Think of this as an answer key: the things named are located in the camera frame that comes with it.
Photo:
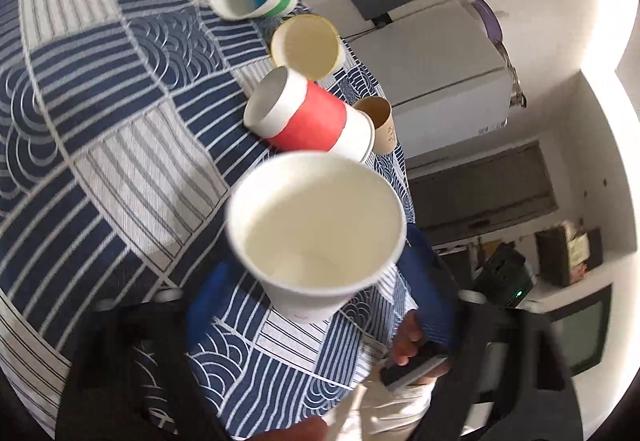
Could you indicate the blue white patterned tablecloth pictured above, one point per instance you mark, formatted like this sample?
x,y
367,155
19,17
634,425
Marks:
x,y
121,139

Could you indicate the white paper cup pink hearts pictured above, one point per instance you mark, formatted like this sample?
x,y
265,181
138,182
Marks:
x,y
314,229

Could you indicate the red and white paper cup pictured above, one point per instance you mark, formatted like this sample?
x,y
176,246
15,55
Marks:
x,y
294,114

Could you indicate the brown kraft paper cup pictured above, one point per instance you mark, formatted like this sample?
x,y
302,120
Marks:
x,y
380,112

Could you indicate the small crt television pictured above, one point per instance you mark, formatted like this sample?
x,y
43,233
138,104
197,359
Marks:
x,y
581,329

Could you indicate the purple bowl on refrigerator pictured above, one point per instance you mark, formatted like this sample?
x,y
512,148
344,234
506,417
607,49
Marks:
x,y
489,19

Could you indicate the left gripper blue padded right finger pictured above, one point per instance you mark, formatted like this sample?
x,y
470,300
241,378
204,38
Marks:
x,y
430,286

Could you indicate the white refrigerator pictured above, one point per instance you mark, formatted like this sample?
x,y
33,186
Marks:
x,y
446,81

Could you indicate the cream yellow paper cup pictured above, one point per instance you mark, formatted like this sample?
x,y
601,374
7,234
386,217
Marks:
x,y
310,45

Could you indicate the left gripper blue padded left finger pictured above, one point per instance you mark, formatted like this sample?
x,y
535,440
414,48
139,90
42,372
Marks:
x,y
210,293

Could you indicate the person's right hand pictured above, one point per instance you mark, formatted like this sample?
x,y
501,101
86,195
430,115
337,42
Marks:
x,y
405,346

